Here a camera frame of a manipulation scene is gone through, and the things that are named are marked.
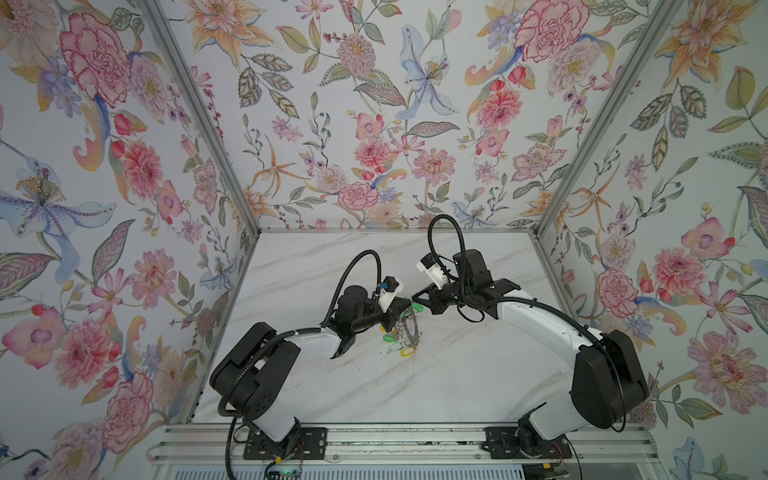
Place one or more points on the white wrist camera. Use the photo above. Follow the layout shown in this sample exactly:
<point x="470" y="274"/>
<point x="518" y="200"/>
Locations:
<point x="431" y="267"/>
<point x="389" y="290"/>

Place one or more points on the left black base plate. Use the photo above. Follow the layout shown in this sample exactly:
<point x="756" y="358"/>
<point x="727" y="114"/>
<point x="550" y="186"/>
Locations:
<point x="302" y="443"/>

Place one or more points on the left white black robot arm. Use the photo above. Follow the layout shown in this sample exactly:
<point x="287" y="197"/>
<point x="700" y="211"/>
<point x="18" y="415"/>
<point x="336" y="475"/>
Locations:
<point x="251" y="376"/>

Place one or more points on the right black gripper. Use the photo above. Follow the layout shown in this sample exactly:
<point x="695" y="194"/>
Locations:
<point x="435" y="297"/>

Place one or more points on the left aluminium corner post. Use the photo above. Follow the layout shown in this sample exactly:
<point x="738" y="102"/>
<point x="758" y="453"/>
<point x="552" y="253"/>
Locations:
<point x="181" y="72"/>

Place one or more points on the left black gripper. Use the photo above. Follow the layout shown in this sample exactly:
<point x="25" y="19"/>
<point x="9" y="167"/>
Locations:
<point x="396" y="306"/>

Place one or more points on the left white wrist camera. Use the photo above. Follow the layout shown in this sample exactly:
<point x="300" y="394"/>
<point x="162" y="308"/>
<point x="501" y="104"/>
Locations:
<point x="389" y="290"/>

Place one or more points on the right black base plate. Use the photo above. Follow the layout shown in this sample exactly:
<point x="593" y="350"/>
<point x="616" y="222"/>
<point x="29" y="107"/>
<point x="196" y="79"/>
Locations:
<point x="504" y="443"/>

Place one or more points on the right aluminium corner post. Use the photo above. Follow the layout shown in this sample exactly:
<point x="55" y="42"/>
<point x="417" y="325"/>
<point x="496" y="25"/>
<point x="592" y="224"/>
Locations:
<point x="658" y="22"/>

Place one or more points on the aluminium corner post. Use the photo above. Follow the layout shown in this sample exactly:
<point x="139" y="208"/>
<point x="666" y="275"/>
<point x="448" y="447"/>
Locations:
<point x="658" y="22"/>
<point x="181" y="72"/>

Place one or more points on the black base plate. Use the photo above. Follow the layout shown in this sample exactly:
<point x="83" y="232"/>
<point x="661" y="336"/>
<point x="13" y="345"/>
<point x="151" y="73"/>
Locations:
<point x="302" y="443"/>
<point x="504" y="443"/>

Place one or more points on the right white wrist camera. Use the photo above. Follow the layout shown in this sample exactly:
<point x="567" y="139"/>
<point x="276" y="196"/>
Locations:
<point x="431" y="267"/>

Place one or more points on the large metal keyring with keys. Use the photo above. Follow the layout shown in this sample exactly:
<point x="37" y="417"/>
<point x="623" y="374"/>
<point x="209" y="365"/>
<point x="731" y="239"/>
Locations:
<point x="404" y="338"/>

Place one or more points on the aluminium mounting rail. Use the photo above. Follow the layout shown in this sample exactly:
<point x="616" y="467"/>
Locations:
<point x="399" y="444"/>

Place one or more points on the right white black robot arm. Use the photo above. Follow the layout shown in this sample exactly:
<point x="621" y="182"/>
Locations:
<point x="607" y="380"/>

